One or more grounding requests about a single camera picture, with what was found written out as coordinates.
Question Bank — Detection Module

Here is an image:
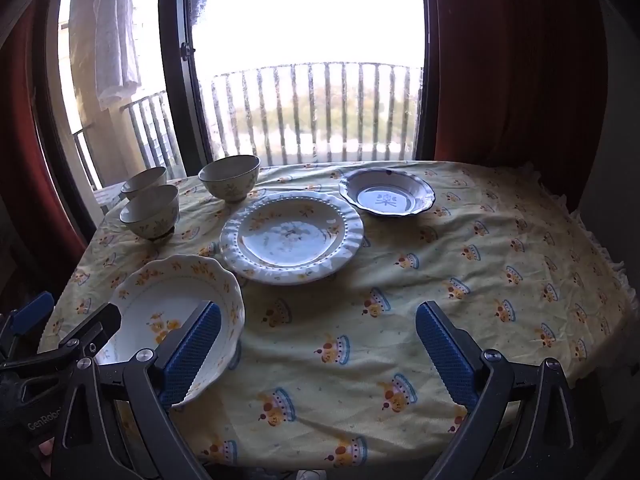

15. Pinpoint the yellow floral scalloped plate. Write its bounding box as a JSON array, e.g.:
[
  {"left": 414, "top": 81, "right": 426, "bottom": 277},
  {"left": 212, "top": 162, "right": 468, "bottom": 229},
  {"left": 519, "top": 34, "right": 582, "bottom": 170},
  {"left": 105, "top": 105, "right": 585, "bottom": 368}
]
[{"left": 95, "top": 254, "right": 246, "bottom": 408}]

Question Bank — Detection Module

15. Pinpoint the dark window frame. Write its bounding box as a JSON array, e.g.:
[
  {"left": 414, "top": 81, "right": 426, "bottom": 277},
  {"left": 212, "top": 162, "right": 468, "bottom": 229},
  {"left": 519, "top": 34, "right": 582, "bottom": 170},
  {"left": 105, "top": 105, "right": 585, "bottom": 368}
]
[{"left": 30, "top": 0, "right": 441, "bottom": 231}]

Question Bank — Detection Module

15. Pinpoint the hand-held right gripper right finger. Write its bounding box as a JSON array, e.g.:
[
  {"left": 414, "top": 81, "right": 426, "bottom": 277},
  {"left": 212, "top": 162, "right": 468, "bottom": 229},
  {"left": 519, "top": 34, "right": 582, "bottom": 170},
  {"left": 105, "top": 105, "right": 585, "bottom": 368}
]
[{"left": 415, "top": 301, "right": 591, "bottom": 480}]

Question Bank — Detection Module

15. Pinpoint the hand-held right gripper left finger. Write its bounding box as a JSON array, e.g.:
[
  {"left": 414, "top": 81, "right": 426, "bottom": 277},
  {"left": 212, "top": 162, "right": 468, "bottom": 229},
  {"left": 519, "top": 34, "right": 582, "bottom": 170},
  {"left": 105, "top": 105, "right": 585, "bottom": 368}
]
[{"left": 50, "top": 301, "right": 223, "bottom": 480}]

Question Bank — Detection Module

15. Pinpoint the white plate with beaded rim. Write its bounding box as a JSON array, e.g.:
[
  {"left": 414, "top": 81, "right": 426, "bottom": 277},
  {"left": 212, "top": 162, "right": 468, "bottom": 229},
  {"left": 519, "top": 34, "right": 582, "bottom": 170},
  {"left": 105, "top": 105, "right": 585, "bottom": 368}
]
[{"left": 220, "top": 190, "right": 365, "bottom": 286}]

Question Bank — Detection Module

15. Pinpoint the red curtain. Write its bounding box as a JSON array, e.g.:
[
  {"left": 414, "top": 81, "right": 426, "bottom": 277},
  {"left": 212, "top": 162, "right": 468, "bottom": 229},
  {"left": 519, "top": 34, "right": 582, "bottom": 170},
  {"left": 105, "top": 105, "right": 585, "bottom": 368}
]
[
  {"left": 0, "top": 10, "right": 96, "bottom": 291},
  {"left": 425, "top": 0, "right": 608, "bottom": 211}
]

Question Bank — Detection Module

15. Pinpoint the balcony railing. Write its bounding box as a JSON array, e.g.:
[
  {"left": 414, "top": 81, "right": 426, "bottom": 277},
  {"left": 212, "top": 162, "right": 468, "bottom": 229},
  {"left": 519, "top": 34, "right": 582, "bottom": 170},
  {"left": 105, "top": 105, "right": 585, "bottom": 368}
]
[{"left": 70, "top": 61, "right": 425, "bottom": 191}]

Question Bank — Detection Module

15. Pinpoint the scalloped plate with dark rim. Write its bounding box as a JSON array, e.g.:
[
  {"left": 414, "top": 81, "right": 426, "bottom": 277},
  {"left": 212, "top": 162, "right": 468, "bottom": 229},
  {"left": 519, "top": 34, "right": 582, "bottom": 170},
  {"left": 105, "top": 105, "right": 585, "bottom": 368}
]
[{"left": 338, "top": 167, "right": 436, "bottom": 218}]

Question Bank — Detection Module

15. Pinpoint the white hanging towel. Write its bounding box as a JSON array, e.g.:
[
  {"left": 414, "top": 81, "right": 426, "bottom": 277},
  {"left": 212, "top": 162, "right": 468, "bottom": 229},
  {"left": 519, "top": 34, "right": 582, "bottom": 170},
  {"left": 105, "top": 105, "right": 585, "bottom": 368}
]
[{"left": 95, "top": 0, "right": 142, "bottom": 111}]

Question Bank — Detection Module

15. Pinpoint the yellow printed tablecloth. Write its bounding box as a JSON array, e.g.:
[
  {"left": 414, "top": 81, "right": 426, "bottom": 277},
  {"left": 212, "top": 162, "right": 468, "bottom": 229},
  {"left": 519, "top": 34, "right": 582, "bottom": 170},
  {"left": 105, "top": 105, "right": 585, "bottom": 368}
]
[{"left": 37, "top": 160, "right": 632, "bottom": 466}]

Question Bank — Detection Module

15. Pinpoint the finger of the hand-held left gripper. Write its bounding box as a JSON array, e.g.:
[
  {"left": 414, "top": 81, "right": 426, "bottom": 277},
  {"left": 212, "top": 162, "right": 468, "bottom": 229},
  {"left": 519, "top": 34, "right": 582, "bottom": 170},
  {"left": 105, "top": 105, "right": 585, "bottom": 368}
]
[
  {"left": 10, "top": 302, "right": 122, "bottom": 378},
  {"left": 0, "top": 291, "right": 55, "bottom": 358}
]

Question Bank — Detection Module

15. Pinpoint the floral bowl with dark rim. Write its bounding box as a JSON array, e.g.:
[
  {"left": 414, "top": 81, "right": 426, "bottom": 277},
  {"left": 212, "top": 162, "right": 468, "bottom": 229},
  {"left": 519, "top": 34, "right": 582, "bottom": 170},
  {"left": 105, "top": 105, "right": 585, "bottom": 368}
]
[
  {"left": 120, "top": 166, "right": 168, "bottom": 200},
  {"left": 119, "top": 184, "right": 180, "bottom": 240},
  {"left": 198, "top": 154, "right": 261, "bottom": 204}
]

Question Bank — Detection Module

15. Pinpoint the white air conditioner unit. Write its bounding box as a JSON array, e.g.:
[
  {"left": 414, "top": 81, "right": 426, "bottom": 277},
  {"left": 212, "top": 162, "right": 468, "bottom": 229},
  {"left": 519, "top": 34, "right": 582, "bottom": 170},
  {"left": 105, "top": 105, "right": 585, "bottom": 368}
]
[{"left": 92, "top": 182, "right": 126, "bottom": 216}]

